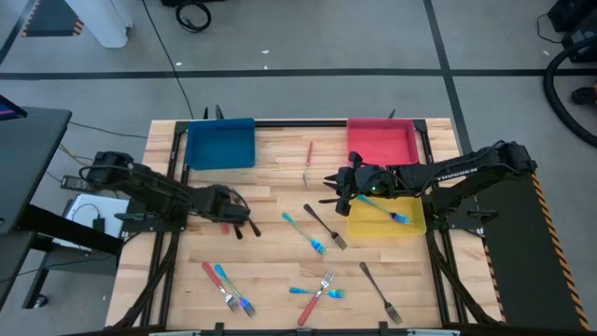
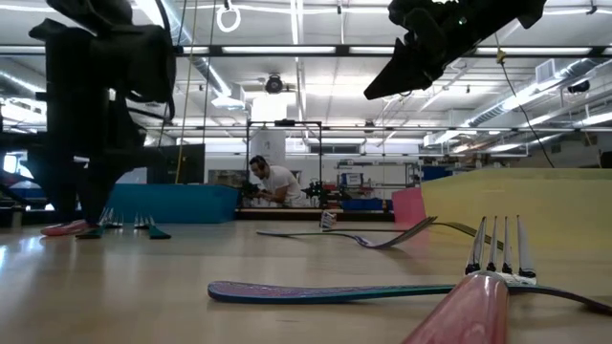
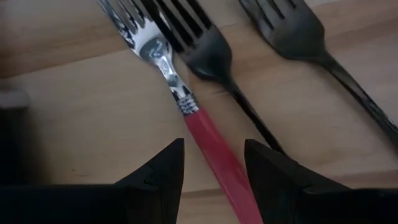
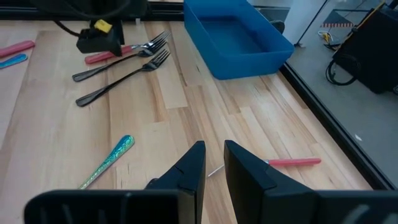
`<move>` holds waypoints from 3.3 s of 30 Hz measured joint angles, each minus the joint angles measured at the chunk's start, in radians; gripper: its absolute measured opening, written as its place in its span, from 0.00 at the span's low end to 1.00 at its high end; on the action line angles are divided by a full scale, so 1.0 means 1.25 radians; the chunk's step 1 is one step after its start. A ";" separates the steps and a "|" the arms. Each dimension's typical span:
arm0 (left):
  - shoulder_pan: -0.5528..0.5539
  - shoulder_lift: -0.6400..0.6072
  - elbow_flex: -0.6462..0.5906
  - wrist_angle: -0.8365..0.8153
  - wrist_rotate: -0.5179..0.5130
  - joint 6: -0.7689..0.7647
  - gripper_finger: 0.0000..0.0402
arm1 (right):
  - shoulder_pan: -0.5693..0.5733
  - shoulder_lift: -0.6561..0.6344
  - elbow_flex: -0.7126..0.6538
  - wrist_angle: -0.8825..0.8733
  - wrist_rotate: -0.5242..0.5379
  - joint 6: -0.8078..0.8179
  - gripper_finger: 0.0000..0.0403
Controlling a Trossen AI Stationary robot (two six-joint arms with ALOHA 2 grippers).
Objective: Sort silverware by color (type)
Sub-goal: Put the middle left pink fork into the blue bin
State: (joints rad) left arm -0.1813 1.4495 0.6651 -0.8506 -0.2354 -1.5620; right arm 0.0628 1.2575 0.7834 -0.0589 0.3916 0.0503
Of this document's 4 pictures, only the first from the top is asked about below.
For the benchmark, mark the black desk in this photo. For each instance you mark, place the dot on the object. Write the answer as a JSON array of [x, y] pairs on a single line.
[[28, 163]]

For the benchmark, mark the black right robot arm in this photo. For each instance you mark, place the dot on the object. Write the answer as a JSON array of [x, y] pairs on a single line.
[[466, 165]]

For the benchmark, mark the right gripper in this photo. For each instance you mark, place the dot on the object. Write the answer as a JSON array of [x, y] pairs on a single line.
[[373, 182]]

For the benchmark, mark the yellow plastic bin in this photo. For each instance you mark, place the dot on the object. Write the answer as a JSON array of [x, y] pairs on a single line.
[[373, 226]]

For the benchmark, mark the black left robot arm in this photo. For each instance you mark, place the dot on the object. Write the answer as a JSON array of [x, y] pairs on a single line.
[[154, 186]]

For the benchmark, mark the white paper sheet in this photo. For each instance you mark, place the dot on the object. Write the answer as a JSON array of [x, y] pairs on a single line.
[[107, 210]]

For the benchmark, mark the black equipment case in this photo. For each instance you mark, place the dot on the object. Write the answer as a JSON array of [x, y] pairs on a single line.
[[578, 18]]

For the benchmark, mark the white pillar base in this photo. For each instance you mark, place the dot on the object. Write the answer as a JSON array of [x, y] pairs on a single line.
[[102, 23]]

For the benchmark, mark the blue plastic bin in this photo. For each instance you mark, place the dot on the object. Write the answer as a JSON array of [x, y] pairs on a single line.
[[219, 144]]

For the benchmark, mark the black aluminium table frame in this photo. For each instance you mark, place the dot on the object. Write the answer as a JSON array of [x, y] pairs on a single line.
[[298, 123]]

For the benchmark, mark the laptop screen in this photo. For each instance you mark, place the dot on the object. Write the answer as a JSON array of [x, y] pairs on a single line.
[[9, 111]]

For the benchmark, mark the red plastic bin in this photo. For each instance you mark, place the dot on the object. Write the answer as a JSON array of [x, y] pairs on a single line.
[[378, 140]]

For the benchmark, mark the black power brick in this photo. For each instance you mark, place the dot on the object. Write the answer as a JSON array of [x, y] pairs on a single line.
[[70, 183]]

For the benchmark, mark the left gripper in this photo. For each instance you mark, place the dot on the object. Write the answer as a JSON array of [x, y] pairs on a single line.
[[219, 203]]

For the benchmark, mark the black hazard-striped platform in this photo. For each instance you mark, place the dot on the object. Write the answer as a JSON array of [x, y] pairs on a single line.
[[51, 18], [522, 280]]

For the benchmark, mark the black and orange item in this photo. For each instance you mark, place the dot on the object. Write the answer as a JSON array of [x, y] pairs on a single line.
[[583, 95]]

